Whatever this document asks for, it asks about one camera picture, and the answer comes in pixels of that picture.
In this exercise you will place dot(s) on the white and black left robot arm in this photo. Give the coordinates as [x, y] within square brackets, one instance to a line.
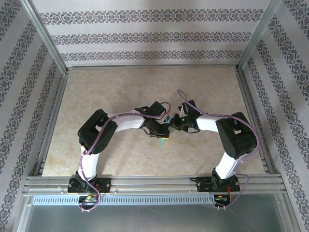
[128, 122]

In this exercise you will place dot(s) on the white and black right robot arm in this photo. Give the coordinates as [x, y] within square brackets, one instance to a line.
[207, 122]

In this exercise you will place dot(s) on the grey sheet metal panel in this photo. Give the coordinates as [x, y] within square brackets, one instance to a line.
[154, 220]

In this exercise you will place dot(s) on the small circuit board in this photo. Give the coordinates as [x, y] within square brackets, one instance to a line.
[222, 198]
[88, 199]

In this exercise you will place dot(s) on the wide aluminium base rail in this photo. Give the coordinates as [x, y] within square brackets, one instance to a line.
[154, 183]

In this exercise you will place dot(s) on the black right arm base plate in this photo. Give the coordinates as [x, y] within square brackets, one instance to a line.
[201, 184]

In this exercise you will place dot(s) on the long aluminium frame rail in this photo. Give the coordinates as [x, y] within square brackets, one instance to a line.
[152, 67]

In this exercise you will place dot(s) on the short aluminium frame rail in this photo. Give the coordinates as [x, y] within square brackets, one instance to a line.
[256, 120]
[51, 120]

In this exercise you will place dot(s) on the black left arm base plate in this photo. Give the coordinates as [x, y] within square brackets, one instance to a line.
[106, 184]

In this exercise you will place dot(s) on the aluminium frame post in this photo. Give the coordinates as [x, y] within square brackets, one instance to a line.
[46, 38]
[258, 36]

